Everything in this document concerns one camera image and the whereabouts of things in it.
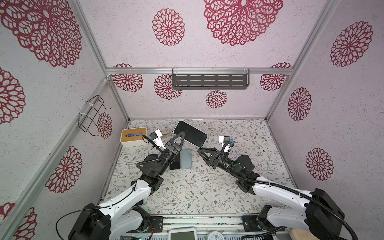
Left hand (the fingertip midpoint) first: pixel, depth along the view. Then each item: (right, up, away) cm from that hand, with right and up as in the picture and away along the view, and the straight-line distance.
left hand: (185, 134), depth 66 cm
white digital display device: (-1, -45, +2) cm, 45 cm away
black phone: (-7, -19, +29) cm, 36 cm away
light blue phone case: (-1, -17, +35) cm, 39 cm away
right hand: (+6, -6, -2) cm, 9 cm away
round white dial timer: (+14, -46, +3) cm, 48 cm away
